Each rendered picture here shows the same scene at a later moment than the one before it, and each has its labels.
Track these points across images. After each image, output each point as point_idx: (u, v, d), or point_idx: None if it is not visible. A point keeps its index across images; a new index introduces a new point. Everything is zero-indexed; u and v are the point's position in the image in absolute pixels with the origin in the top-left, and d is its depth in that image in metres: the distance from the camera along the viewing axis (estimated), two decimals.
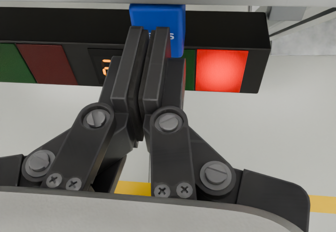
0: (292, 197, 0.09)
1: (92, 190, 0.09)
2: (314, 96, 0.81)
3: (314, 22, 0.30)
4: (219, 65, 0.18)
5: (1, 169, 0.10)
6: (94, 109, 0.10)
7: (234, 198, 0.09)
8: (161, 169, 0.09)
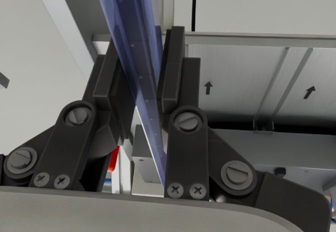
0: (313, 205, 0.08)
1: (81, 186, 0.09)
2: None
3: None
4: None
5: None
6: (75, 107, 0.10)
7: (253, 199, 0.09)
8: (176, 168, 0.09)
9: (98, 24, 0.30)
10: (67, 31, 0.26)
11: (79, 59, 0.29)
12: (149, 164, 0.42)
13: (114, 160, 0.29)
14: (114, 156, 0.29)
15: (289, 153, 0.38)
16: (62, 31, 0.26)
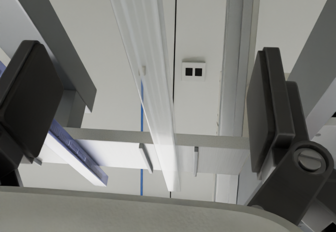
0: None
1: (5, 189, 0.09)
2: None
3: None
4: None
5: None
6: None
7: None
8: (270, 195, 0.08)
9: None
10: (314, 121, 0.26)
11: None
12: (301, 229, 0.42)
13: None
14: None
15: None
16: (308, 121, 0.26)
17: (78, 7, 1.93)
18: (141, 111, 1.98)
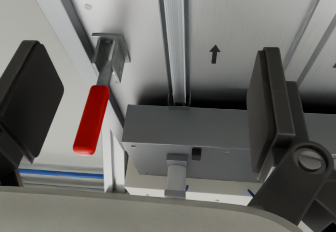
0: None
1: (5, 189, 0.09)
2: None
3: None
4: None
5: None
6: None
7: None
8: (270, 195, 0.08)
9: None
10: None
11: (48, 10, 0.23)
12: (144, 152, 0.35)
13: (93, 141, 0.22)
14: (93, 136, 0.22)
15: (311, 137, 0.32)
16: None
17: None
18: None
